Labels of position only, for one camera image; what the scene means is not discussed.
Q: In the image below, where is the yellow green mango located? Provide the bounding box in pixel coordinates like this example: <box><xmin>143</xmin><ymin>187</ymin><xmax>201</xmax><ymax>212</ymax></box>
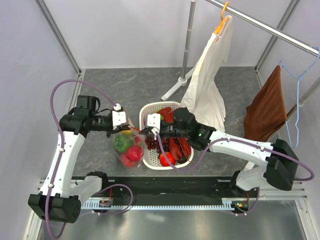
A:
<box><xmin>120</xmin><ymin>130</ymin><xmax>134</xmax><ymax>136</ymax></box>

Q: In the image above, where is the green bell pepper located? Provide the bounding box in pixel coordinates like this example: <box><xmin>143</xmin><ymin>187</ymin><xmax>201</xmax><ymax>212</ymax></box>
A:
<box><xmin>113</xmin><ymin>134</ymin><xmax>134</xmax><ymax>153</ymax></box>

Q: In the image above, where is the clear zip top bag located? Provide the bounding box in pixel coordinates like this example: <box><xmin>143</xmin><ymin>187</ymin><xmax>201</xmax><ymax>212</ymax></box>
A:
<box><xmin>112</xmin><ymin>118</ymin><xmax>145</xmax><ymax>168</ymax></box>

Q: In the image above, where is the red apple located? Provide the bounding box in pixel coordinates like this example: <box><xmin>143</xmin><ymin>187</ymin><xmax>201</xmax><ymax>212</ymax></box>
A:
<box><xmin>120</xmin><ymin>145</ymin><xmax>144</xmax><ymax>167</ymax></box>

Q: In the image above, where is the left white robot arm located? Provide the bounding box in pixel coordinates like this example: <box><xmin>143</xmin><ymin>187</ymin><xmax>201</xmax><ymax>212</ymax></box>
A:
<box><xmin>28</xmin><ymin>95</ymin><xmax>129</xmax><ymax>223</ymax></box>

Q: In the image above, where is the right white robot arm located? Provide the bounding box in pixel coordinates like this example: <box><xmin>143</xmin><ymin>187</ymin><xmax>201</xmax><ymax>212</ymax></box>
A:
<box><xmin>140</xmin><ymin>107</ymin><xmax>299</xmax><ymax>197</ymax></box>

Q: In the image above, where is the dark grape bunch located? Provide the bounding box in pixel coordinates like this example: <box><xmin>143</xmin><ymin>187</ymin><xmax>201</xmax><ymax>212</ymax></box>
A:
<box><xmin>144</xmin><ymin>136</ymin><xmax>170</xmax><ymax>154</ymax></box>

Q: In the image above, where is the red crayfish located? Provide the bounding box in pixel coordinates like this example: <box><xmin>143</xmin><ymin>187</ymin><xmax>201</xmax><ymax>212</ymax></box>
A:
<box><xmin>156</xmin><ymin>107</ymin><xmax>192</xmax><ymax>165</ymax></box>

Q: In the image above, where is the red tomato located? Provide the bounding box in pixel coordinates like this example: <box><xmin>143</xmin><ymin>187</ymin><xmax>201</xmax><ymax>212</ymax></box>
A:
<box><xmin>159</xmin><ymin>151</ymin><xmax>176</xmax><ymax>167</ymax></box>

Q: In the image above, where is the white hanging shirt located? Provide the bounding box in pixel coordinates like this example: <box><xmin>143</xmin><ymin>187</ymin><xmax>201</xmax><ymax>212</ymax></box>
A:
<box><xmin>180</xmin><ymin>15</ymin><xmax>233</xmax><ymax>132</ymax></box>

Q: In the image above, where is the metal clothes rack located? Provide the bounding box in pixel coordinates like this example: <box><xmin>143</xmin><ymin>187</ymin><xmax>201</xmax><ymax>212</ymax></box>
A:
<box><xmin>161</xmin><ymin>0</ymin><xmax>320</xmax><ymax>173</ymax></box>

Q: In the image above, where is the brown hanging towel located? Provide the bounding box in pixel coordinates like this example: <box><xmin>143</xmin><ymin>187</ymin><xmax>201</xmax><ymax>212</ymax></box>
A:
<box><xmin>243</xmin><ymin>65</ymin><xmax>288</xmax><ymax>142</ymax></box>

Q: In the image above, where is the orange clothes hanger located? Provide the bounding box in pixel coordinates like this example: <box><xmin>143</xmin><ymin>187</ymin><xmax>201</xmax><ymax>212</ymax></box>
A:
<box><xmin>213</xmin><ymin>1</ymin><xmax>229</xmax><ymax>35</ymax></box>

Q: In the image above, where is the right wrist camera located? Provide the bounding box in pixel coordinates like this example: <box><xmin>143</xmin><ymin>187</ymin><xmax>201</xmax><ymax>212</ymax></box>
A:
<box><xmin>146</xmin><ymin>113</ymin><xmax>161</xmax><ymax>135</ymax></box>

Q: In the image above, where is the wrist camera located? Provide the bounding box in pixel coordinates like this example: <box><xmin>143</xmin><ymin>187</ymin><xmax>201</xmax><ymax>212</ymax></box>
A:
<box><xmin>146</xmin><ymin>113</ymin><xmax>161</xmax><ymax>135</ymax></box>
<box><xmin>111</xmin><ymin>103</ymin><xmax>128</xmax><ymax>130</ymax></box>

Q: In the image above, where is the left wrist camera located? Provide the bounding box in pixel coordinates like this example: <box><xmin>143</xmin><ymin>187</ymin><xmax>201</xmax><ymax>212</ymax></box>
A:
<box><xmin>111</xmin><ymin>103</ymin><xmax>128</xmax><ymax>130</ymax></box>

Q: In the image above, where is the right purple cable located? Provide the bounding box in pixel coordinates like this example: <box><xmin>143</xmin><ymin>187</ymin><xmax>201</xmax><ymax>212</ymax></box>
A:
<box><xmin>157</xmin><ymin>132</ymin><xmax>315</xmax><ymax>217</ymax></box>

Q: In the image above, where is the purple cable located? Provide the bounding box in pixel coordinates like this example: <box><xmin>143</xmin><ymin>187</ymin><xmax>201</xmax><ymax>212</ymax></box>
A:
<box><xmin>44</xmin><ymin>78</ymin><xmax>135</xmax><ymax>240</ymax></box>
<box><xmin>157</xmin><ymin>132</ymin><xmax>315</xmax><ymax>217</ymax></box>

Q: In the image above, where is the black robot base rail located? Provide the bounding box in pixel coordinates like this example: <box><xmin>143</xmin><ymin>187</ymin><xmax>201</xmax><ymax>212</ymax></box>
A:
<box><xmin>72</xmin><ymin>174</ymin><xmax>261</xmax><ymax>207</ymax></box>

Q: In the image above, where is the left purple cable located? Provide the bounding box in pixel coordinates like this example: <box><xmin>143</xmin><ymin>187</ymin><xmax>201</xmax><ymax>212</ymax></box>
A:
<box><xmin>44</xmin><ymin>78</ymin><xmax>135</xmax><ymax>240</ymax></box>

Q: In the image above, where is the white slotted cable duct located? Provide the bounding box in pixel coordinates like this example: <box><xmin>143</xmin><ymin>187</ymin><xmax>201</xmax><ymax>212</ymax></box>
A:
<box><xmin>81</xmin><ymin>198</ymin><xmax>235</xmax><ymax>211</ymax></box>

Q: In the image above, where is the blue wire hanger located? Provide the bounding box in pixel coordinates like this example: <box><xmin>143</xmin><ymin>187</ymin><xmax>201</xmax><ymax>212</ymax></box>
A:
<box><xmin>279</xmin><ymin>46</ymin><xmax>320</xmax><ymax>149</ymax></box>

